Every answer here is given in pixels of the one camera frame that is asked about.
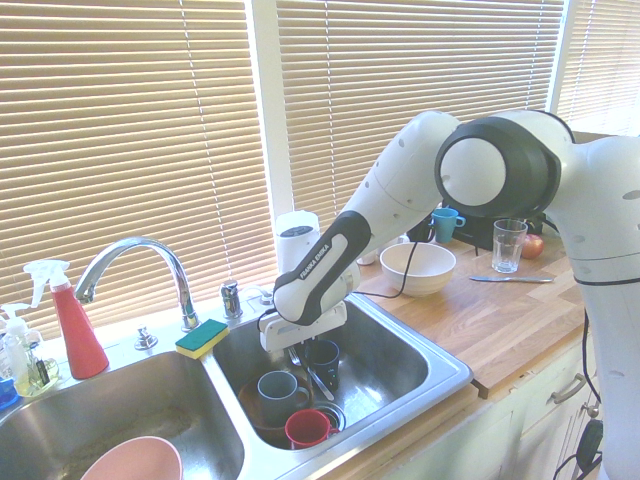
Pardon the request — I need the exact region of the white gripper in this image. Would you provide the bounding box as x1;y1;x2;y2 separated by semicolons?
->
258;300;349;358

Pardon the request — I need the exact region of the silver metal fork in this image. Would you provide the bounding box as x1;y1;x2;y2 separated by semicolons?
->
287;347;336;402

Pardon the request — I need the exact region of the metal sink drain strainer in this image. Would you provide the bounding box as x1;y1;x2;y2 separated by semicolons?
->
316;403;348;433

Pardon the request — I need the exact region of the stainless steel double sink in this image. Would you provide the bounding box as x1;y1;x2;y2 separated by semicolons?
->
0;292;474;480

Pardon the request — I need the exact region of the chrome sink sprayer knob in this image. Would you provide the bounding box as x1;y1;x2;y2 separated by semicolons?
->
133;323;160;352

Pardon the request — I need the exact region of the dark navy mug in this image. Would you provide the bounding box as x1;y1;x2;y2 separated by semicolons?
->
304;339;342;394

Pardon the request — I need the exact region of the grey mug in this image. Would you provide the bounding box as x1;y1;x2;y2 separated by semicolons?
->
256;370;313;427

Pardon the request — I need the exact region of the red mug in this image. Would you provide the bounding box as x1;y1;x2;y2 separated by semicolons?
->
284;408;342;451

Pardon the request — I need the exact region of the brown wooden bowl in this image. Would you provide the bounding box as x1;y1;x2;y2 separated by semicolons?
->
236;368;322;447

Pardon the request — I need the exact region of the green and yellow sponge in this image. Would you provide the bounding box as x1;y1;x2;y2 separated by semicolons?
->
174;319;231;361

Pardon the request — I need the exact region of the large white ceramic bowl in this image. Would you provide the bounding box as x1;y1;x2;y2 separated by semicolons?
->
379;242;458;299

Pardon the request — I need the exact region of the teal mug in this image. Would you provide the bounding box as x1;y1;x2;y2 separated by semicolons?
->
430;207;468;245

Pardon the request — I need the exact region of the chrome curved faucet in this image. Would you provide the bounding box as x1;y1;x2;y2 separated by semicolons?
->
73;235;203;333

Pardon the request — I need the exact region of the black countertop appliance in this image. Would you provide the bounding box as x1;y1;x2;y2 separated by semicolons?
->
439;198;559;253

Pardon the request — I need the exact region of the silver table knife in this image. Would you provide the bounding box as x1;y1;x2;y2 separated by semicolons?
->
468;274;556;285

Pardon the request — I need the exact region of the pink plastic bowl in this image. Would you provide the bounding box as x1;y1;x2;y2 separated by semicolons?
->
78;435;184;480

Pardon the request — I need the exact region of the clear drinking glass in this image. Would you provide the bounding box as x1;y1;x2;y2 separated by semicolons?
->
491;218;530;274

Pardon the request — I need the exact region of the red spray bottle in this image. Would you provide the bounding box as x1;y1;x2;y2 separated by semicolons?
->
22;259;111;381

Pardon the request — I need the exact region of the red apple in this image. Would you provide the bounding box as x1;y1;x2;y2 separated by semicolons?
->
520;233;546;261

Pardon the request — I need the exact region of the wide beige window blind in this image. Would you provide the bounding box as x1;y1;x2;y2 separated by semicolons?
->
0;0;267;342

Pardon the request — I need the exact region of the yellow dish soap bottle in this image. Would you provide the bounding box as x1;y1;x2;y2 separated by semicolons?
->
13;343;62;399

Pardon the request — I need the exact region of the clear pump soap bottle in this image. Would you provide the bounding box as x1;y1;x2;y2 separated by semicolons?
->
0;301;33;396

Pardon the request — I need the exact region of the blue plastic object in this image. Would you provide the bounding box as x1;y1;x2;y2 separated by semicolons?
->
0;376;22;411

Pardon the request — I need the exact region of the narrow beige window blind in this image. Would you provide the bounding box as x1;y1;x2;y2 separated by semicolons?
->
556;0;640;137

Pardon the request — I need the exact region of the chrome faucet handle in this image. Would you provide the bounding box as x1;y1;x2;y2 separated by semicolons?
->
220;279;245;320

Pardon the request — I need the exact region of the metal cabinet drawer handle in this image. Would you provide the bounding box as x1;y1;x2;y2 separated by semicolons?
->
550;373;588;406

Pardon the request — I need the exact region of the black arm base cable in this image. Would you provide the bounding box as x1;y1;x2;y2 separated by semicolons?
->
553;309;607;480

